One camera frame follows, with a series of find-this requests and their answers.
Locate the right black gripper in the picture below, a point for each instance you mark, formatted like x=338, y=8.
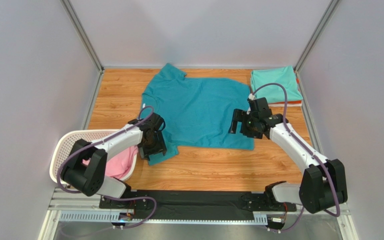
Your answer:
x=240, y=121

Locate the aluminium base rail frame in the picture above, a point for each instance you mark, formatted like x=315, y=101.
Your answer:
x=76, y=216

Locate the right aluminium corner post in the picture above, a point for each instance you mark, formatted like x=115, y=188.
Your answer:
x=322, y=24

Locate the folded mint green t shirt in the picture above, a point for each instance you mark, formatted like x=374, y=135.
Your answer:
x=276, y=85

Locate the pink t shirt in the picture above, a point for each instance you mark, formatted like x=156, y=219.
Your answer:
x=122, y=165

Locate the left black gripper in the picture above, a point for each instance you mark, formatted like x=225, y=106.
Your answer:
x=160, y=146

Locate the folded orange t shirt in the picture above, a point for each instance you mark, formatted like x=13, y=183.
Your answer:
x=297, y=103

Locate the black cloth strip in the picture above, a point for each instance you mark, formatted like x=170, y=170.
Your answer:
x=205, y=205

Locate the aluminium corner post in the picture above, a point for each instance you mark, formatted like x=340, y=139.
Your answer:
x=322, y=24
x=75, y=20

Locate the white plastic laundry basket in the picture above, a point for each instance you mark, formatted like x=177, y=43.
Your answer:
x=65, y=144

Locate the left aluminium corner post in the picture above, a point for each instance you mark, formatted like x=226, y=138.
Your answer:
x=75, y=20

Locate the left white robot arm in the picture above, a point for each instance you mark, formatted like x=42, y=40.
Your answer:
x=85, y=167

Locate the teal t shirt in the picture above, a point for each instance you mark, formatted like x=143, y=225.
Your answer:
x=197, y=111

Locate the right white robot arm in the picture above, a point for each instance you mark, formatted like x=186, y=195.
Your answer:
x=323, y=186

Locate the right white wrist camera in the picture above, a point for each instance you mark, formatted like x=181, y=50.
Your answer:
x=251, y=97

